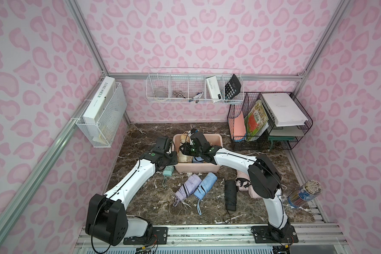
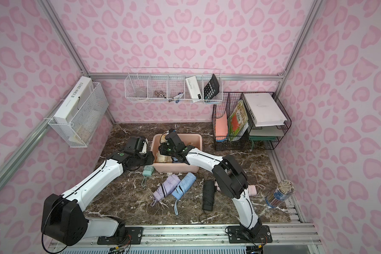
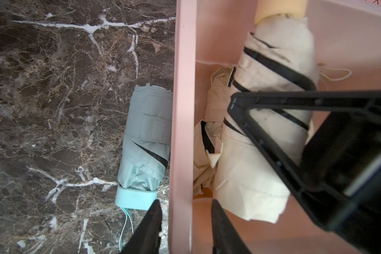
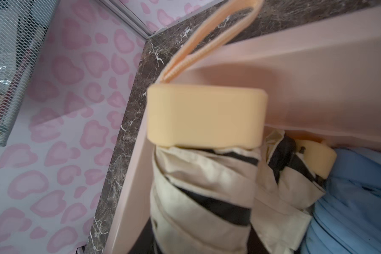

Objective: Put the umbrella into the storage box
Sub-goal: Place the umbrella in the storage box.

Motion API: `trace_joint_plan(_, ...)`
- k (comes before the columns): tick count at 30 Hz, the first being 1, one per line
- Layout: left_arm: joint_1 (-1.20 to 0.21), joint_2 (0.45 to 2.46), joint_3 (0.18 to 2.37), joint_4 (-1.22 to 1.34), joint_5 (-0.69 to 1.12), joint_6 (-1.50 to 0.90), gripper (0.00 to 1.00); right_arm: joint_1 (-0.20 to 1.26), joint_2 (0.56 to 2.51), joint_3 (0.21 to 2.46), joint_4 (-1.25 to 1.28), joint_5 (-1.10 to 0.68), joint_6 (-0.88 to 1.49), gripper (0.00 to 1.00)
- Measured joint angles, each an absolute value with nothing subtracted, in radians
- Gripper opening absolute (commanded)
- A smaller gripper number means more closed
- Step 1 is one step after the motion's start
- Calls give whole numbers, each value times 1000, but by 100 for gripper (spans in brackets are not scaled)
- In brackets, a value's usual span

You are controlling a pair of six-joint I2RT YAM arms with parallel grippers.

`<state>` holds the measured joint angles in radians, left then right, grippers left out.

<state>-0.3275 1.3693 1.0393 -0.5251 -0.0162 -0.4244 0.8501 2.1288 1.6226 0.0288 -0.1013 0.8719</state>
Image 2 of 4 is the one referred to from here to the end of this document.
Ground cream umbrella black stripes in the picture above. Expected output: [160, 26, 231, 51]
[156, 151, 173, 163]

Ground mint green umbrella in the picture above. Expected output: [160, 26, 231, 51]
[142, 165, 155, 177]

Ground pink plastic storage box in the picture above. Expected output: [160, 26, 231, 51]
[150, 133, 204, 174]

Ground lilac umbrella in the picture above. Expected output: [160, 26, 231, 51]
[151, 174, 181, 207]

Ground light blue umbrella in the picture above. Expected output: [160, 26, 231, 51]
[172, 173, 196, 215]

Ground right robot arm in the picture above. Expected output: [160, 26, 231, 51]
[158, 129, 262, 239]

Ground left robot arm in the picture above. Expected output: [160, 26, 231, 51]
[41, 137, 154, 246]

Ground white long box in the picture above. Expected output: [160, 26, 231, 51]
[54, 76, 94, 124]

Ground pink folded umbrella lying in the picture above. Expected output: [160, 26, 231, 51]
[248, 185, 257, 196]

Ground pink folder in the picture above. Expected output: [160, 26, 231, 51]
[215, 112, 228, 142]

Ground black calculator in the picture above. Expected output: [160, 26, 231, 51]
[203, 74, 220, 100]

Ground green red book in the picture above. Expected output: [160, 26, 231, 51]
[228, 100, 248, 142]

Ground green tray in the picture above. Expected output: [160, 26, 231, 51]
[248, 126, 285, 150]

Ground white paper stack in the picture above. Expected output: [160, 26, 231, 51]
[243, 93, 287, 127]

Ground glitter pen cup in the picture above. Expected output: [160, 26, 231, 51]
[265, 179, 295, 208]

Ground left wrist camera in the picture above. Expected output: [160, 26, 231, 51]
[135, 137, 148, 158]

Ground white wire side basket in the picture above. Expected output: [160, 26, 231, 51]
[49, 82, 109, 148]

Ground white wire wall basket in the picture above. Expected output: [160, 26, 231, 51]
[124, 67, 224, 104]

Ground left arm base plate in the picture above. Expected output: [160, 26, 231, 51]
[97, 226, 144, 246]

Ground black wire file rack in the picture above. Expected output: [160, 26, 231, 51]
[212, 92, 292, 151]

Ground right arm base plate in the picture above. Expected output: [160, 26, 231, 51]
[225, 225, 273, 244]

